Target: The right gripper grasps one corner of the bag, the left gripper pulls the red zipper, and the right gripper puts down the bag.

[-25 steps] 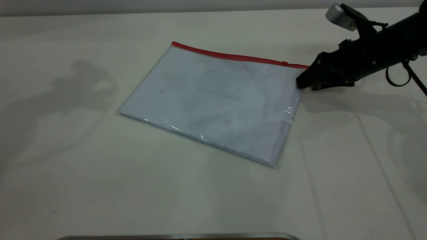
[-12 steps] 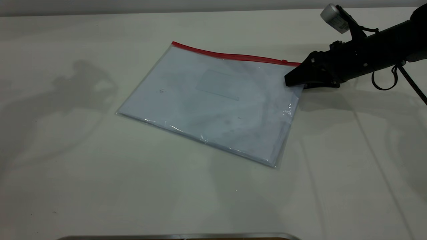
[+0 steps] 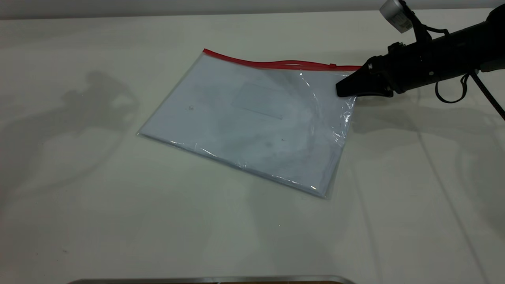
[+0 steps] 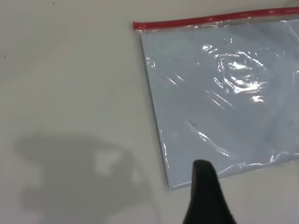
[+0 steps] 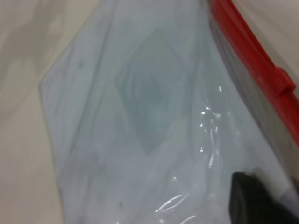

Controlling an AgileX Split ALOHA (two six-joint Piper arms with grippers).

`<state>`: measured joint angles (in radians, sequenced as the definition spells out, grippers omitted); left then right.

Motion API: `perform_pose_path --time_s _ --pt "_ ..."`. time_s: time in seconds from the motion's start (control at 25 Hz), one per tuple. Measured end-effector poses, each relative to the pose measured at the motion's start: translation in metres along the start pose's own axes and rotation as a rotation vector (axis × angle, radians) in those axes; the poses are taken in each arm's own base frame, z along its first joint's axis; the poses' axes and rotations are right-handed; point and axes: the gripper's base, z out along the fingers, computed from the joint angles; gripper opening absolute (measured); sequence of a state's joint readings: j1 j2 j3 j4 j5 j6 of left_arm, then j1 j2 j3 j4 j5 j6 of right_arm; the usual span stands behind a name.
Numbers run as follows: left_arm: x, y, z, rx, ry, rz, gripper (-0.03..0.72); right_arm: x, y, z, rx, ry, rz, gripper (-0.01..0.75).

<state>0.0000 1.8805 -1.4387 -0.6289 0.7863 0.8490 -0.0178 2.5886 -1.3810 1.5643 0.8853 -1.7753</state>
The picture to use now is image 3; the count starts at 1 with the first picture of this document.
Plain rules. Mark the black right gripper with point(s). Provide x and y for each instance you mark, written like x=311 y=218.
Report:
x=412 y=67

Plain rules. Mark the clear plastic zip bag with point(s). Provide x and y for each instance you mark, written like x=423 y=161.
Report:
x=244 y=130

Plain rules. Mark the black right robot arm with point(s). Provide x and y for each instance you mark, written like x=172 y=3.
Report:
x=473 y=41

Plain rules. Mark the grey metal bar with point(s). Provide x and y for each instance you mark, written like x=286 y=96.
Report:
x=213 y=280

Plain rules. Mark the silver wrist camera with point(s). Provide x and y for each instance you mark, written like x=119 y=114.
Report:
x=396 y=14

